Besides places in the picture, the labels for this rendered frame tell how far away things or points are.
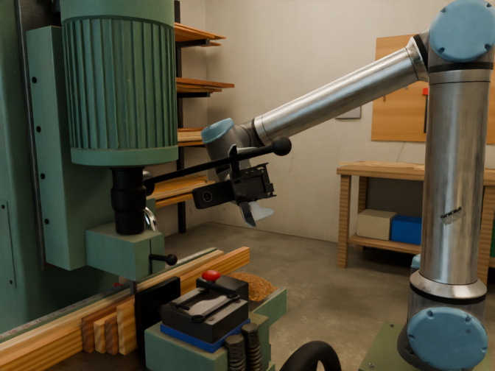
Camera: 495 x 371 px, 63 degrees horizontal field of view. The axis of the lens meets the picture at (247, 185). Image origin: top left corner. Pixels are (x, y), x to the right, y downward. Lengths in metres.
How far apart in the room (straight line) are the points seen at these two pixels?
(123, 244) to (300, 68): 3.64
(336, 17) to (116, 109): 3.62
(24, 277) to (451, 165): 0.84
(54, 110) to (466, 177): 0.76
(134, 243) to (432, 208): 0.59
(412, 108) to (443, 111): 2.97
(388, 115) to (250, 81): 1.51
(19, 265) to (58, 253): 0.08
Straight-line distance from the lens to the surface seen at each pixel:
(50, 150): 0.79
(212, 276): 0.65
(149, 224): 0.89
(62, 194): 0.77
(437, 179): 0.90
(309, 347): 0.62
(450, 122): 0.88
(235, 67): 4.59
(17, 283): 0.89
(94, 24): 0.67
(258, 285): 0.88
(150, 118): 0.66
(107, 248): 0.76
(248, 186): 0.81
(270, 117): 1.10
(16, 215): 0.85
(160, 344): 0.64
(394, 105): 3.88
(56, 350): 0.72
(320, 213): 4.20
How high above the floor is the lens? 1.27
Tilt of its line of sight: 10 degrees down
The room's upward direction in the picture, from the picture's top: straight up
